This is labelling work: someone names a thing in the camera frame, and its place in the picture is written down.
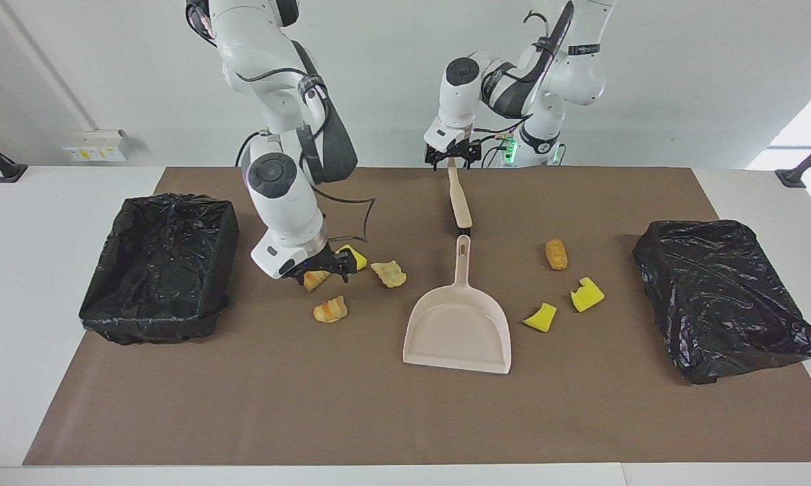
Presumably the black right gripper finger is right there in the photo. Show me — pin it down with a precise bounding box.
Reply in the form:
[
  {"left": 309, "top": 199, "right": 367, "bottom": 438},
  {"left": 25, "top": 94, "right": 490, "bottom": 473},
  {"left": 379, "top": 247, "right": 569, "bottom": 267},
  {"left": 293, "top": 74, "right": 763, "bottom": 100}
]
[
  {"left": 324, "top": 246, "right": 360, "bottom": 281},
  {"left": 288, "top": 265, "right": 319, "bottom": 292}
]

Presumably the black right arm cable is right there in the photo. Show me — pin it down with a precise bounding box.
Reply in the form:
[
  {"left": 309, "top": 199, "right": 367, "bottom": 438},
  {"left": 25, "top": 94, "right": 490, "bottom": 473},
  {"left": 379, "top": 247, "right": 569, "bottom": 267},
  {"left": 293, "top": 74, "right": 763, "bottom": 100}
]
[{"left": 230, "top": 64, "right": 377, "bottom": 245}]

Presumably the white wall socket box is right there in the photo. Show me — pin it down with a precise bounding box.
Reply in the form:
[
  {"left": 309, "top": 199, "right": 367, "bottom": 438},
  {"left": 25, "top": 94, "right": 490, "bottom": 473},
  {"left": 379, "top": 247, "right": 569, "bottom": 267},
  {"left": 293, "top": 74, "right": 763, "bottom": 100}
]
[{"left": 63, "top": 130, "right": 133, "bottom": 163}]

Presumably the pale food piece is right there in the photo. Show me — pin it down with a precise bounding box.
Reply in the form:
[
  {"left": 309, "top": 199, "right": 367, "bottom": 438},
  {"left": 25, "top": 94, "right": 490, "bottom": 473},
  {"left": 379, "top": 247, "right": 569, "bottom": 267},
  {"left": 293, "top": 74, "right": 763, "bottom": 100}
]
[{"left": 370, "top": 260, "right": 408, "bottom": 289}]

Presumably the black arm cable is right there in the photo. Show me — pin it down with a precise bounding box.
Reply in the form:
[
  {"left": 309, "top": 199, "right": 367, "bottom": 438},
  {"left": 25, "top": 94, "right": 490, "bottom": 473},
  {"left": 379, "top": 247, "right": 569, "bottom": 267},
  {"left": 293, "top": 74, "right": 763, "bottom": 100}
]
[
  {"left": 476, "top": 7, "right": 575, "bottom": 169},
  {"left": 230, "top": 64, "right": 377, "bottom": 245}
]

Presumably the wedge yellow sponge piece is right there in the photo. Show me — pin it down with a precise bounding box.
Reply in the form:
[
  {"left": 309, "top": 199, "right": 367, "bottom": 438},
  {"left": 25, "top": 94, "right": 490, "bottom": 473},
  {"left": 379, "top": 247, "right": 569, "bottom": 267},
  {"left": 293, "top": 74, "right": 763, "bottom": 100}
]
[{"left": 523, "top": 302, "right": 558, "bottom": 333}]

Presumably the beige brush with black bristles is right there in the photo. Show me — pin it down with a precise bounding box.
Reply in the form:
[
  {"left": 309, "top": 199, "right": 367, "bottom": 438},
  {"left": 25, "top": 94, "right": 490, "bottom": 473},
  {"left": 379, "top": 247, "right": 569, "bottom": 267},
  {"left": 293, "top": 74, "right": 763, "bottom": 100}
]
[{"left": 446, "top": 157, "right": 474, "bottom": 237}]

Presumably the brown paper table mat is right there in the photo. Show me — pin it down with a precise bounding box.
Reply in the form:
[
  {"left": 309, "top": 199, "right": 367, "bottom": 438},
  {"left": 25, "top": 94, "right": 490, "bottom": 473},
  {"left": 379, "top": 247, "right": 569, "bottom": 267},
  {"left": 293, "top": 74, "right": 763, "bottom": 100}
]
[{"left": 22, "top": 166, "right": 811, "bottom": 466}]

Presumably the beige plastic dustpan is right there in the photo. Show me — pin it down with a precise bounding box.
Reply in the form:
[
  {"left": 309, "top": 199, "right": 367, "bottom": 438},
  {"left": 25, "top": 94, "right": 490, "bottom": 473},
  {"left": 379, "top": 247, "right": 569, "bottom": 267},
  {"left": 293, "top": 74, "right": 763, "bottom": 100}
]
[{"left": 402, "top": 234, "right": 513, "bottom": 375}]

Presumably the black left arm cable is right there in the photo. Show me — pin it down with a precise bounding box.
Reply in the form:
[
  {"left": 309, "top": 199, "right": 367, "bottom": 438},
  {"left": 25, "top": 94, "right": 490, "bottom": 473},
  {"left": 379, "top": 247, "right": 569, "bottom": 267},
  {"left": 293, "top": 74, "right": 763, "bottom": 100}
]
[{"left": 476, "top": 7, "right": 575, "bottom": 169}]

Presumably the notched yellow sponge piece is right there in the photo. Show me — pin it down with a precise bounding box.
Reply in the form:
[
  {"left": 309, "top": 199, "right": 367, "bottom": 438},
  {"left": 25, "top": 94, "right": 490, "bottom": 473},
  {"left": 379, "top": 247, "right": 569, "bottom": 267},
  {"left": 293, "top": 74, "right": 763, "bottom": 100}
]
[{"left": 570, "top": 276, "right": 606, "bottom": 313}]

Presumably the black bag lined bin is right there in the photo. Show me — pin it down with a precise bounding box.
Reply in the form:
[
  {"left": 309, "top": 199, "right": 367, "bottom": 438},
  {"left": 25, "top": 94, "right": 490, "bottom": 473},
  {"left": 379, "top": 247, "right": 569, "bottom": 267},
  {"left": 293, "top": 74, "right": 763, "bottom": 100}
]
[
  {"left": 632, "top": 219, "right": 811, "bottom": 385},
  {"left": 79, "top": 193, "right": 240, "bottom": 346}
]

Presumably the rounded yellow sponge piece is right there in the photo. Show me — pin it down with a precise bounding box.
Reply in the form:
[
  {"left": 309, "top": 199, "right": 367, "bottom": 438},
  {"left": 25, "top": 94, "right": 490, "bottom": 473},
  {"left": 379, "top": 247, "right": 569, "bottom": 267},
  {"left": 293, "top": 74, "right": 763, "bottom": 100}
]
[{"left": 336, "top": 244, "right": 368, "bottom": 272}]

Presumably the white wall cable trunking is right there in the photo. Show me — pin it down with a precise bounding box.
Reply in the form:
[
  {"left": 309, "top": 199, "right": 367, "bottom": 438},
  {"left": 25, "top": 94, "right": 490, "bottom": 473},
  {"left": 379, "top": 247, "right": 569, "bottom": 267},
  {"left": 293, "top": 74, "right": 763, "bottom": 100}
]
[{"left": 0, "top": 0, "right": 101, "bottom": 133}]

